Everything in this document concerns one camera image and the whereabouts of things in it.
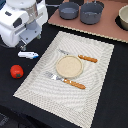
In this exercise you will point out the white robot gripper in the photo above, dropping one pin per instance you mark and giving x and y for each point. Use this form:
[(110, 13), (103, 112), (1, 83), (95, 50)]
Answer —
[(18, 26)]

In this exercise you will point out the white toy fish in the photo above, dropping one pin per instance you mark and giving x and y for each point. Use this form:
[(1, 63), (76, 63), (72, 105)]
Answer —
[(30, 55)]

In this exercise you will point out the red toy sausage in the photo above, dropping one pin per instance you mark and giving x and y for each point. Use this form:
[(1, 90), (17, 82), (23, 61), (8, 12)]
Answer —
[(16, 71)]

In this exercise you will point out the grey frying pan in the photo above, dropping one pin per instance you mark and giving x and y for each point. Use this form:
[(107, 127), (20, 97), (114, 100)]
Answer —
[(68, 10)]

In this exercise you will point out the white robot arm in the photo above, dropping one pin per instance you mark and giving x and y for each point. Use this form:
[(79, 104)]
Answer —
[(24, 4)]

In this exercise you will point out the pink stove board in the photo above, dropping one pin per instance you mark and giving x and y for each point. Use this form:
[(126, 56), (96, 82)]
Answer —
[(106, 27)]

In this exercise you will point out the round beige plate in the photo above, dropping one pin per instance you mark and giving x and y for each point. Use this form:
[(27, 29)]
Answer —
[(69, 66)]

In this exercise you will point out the grey cooking pot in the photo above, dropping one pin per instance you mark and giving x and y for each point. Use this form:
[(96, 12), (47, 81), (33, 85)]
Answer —
[(90, 12)]

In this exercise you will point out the woven beige placemat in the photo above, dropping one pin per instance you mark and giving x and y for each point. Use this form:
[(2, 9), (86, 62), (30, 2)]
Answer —
[(70, 103)]

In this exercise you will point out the beige bowl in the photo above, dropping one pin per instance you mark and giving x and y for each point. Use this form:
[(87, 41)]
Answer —
[(123, 14)]

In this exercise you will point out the wooden handled knife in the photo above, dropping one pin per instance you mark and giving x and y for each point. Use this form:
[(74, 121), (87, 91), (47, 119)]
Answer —
[(80, 56)]

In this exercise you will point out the wooden handled fork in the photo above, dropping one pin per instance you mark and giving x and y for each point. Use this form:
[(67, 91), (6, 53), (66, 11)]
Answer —
[(55, 77)]

